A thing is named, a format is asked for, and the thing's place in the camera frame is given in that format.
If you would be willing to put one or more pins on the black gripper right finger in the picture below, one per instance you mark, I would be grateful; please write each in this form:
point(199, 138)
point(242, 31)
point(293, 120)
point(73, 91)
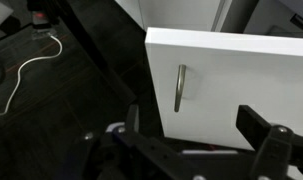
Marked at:
point(274, 150)

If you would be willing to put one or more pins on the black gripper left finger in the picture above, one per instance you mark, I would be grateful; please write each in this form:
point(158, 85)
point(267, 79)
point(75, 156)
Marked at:
point(141, 156)

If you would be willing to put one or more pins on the white base cabinet body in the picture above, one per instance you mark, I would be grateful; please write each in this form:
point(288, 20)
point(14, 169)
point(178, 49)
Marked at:
point(267, 16)

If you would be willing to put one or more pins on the black metal frame leg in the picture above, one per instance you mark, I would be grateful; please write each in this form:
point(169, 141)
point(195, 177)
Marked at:
point(91, 56)

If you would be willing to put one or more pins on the black power strip red switch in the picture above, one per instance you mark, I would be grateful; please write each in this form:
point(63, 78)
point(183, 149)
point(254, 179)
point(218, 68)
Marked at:
point(41, 16)

